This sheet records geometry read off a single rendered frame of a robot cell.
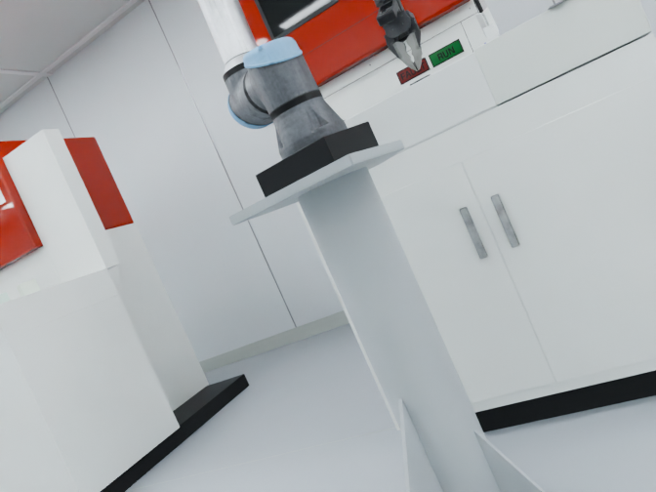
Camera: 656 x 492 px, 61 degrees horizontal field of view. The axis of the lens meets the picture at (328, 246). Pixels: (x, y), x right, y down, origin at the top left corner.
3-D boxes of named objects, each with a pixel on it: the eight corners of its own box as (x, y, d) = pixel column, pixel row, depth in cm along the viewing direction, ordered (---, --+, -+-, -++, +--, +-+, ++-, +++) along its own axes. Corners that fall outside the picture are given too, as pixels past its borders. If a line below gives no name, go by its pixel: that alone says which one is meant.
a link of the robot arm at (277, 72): (281, 102, 109) (249, 37, 107) (259, 124, 120) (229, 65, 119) (330, 83, 114) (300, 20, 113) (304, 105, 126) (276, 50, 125)
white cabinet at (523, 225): (447, 369, 223) (364, 180, 219) (723, 294, 181) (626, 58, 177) (406, 459, 165) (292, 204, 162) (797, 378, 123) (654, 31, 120)
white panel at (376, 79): (324, 198, 230) (285, 107, 229) (519, 106, 195) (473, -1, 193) (321, 199, 227) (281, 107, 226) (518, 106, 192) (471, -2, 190)
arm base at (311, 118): (331, 134, 107) (307, 87, 106) (270, 167, 114) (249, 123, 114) (358, 126, 120) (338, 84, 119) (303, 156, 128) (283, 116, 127)
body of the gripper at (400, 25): (423, 33, 150) (404, -9, 150) (415, 28, 143) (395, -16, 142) (397, 47, 154) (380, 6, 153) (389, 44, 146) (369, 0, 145)
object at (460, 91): (324, 189, 169) (305, 146, 168) (501, 105, 145) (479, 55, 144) (311, 193, 161) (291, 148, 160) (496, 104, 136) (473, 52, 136)
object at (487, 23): (495, 59, 165) (476, 17, 164) (508, 52, 163) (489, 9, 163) (492, 57, 159) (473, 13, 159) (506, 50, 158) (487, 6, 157)
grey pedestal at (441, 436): (547, 692, 79) (308, 156, 76) (316, 653, 105) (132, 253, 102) (597, 474, 120) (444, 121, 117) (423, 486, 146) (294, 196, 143)
